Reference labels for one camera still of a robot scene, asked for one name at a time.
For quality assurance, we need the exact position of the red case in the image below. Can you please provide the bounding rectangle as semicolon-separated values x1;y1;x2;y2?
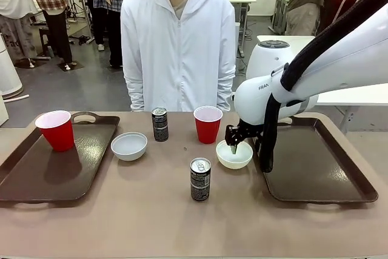
321;0;358;34

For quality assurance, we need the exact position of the person left forearm white sleeve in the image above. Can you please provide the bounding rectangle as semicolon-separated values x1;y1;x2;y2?
216;73;236;112

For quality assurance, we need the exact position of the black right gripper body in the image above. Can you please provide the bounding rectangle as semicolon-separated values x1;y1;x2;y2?
238;121;264;139

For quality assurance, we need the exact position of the person right forearm white sleeve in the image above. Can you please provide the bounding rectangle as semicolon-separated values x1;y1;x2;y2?
124;73;147;112

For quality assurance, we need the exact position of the black drink can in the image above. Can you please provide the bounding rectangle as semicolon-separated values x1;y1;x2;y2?
151;107;169;143
189;157;212;202

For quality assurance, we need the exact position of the white domed robot base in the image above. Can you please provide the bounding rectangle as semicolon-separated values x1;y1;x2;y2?
246;39;294;80

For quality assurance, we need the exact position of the black stool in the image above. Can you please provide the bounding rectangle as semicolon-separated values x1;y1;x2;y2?
37;26;56;59

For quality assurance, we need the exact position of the red plastic cup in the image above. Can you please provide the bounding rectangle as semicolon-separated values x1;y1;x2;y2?
35;110;75;152
193;106;224;145

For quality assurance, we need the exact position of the person torso white hoodie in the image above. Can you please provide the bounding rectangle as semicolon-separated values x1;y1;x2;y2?
120;0;237;113

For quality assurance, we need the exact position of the white tube on floor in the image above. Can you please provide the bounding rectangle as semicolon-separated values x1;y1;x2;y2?
2;93;30;103

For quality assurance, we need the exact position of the white bowl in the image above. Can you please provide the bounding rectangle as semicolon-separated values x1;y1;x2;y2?
110;132;149;162
215;140;254;170

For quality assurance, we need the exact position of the white cylindrical appliance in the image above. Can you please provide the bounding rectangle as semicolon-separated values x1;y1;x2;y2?
0;35;24;100

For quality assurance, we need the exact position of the black cable sleeve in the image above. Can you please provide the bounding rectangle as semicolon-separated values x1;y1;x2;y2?
261;0;388;173

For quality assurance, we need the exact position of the brown plastic serving tray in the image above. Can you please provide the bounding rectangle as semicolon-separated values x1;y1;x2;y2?
251;116;380;204
0;110;121;204

